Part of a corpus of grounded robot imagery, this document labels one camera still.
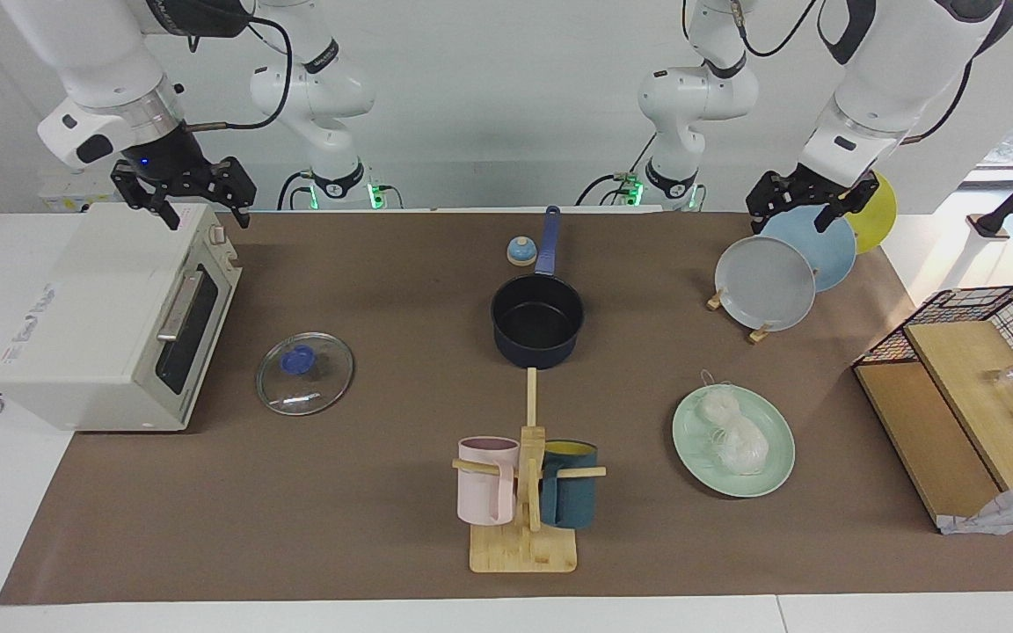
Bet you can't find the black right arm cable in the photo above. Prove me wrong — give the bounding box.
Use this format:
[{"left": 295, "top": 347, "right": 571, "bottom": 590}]
[{"left": 181, "top": 13, "right": 295, "bottom": 133}]

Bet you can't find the brown table mat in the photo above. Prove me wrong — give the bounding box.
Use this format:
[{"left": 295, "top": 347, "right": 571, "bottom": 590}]
[{"left": 0, "top": 209, "right": 1013, "bottom": 606}]

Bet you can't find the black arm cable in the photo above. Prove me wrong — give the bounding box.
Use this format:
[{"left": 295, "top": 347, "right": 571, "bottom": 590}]
[
  {"left": 181, "top": 13, "right": 295, "bottom": 133},
  {"left": 731, "top": 0, "right": 975, "bottom": 146}
]

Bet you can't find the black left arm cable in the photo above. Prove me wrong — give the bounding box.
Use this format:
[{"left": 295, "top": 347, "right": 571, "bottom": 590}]
[{"left": 731, "top": 0, "right": 975, "bottom": 146}]

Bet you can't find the black base cable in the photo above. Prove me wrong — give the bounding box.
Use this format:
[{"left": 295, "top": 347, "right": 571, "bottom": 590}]
[
  {"left": 276, "top": 170, "right": 314, "bottom": 212},
  {"left": 575, "top": 171, "right": 644, "bottom": 207}
]

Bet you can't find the black left base cable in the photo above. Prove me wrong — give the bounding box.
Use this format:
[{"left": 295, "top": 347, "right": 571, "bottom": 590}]
[{"left": 575, "top": 171, "right": 644, "bottom": 207}]

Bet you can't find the black wire basket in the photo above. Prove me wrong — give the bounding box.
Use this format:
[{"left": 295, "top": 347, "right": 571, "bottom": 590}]
[{"left": 852, "top": 283, "right": 1013, "bottom": 414}]

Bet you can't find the black right base cable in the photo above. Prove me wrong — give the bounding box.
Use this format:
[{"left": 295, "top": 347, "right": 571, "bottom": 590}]
[{"left": 276, "top": 170, "right": 314, "bottom": 212}]

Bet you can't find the dark blue saucepan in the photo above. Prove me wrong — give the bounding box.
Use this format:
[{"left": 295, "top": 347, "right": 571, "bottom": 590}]
[{"left": 490, "top": 206, "right": 586, "bottom": 370}]

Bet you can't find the wooden mug tree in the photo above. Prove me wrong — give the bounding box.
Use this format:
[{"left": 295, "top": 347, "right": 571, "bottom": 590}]
[{"left": 451, "top": 367, "right": 607, "bottom": 574}]

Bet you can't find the light green plate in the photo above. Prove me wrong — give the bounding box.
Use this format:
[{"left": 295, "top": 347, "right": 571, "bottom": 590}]
[{"left": 672, "top": 383, "right": 797, "bottom": 499}]

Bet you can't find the light blue plate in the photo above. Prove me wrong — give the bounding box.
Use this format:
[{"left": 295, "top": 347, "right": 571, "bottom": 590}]
[{"left": 762, "top": 204, "right": 858, "bottom": 293}]

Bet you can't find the beige toaster oven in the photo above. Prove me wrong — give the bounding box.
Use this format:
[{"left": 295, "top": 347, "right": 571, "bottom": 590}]
[{"left": 0, "top": 204, "right": 244, "bottom": 433}]

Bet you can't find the wooden plate rack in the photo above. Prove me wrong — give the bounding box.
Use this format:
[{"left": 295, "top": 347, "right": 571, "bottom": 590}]
[{"left": 706, "top": 290, "right": 776, "bottom": 346}]

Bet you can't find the wide wooden shelf board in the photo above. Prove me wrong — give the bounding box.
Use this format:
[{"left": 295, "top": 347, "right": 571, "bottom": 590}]
[{"left": 904, "top": 320, "right": 1013, "bottom": 491}]

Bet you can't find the pink mug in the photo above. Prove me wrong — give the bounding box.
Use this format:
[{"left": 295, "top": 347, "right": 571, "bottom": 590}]
[{"left": 457, "top": 436, "right": 521, "bottom": 527}]

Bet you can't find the glass lid blue knob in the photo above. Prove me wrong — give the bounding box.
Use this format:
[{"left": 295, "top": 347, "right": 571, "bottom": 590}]
[{"left": 255, "top": 331, "right": 355, "bottom": 417}]

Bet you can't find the grey plate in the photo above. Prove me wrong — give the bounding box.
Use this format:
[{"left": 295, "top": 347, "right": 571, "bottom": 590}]
[{"left": 715, "top": 236, "right": 817, "bottom": 332}]

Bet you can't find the long wooden shelf board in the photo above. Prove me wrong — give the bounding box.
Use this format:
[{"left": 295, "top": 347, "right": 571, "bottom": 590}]
[{"left": 854, "top": 360, "right": 1000, "bottom": 528}]

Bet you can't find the dark teal mug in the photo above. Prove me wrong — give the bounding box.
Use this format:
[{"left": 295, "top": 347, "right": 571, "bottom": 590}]
[{"left": 540, "top": 440, "right": 600, "bottom": 530}]

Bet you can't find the yellow plate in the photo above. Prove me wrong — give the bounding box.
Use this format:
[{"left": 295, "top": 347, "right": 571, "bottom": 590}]
[{"left": 845, "top": 171, "right": 898, "bottom": 256}]

